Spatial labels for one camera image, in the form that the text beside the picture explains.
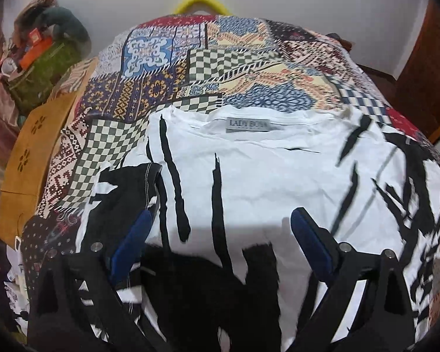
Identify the white black streaked t-shirt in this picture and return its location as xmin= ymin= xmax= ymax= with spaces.
xmin=79 ymin=104 xmax=440 ymax=352

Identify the wooden lap desk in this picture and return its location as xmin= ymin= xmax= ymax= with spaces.
xmin=0 ymin=59 xmax=99 ymax=246

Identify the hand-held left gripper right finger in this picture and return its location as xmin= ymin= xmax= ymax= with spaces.
xmin=290 ymin=207 xmax=417 ymax=352

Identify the colourful patchwork blanket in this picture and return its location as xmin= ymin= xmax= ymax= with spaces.
xmin=7 ymin=14 xmax=440 ymax=352

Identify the yellow foam hoop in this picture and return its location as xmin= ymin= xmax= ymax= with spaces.
xmin=172 ymin=0 xmax=230 ymax=15

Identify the orange box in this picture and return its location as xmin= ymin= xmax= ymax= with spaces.
xmin=21 ymin=38 xmax=56 ymax=70

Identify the brown floral cloth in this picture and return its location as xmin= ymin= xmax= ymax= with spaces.
xmin=13 ymin=0 xmax=61 ymax=30

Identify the brown wooden wardrobe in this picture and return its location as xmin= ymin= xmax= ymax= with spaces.
xmin=390 ymin=0 xmax=440 ymax=143

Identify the green fabric storage basket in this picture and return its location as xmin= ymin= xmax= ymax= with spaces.
xmin=7 ymin=42 xmax=83 ymax=116

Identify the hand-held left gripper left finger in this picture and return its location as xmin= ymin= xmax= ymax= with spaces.
xmin=26 ymin=211 xmax=177 ymax=352

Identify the grey blue garment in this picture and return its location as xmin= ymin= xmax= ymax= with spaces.
xmin=326 ymin=33 xmax=353 ymax=51

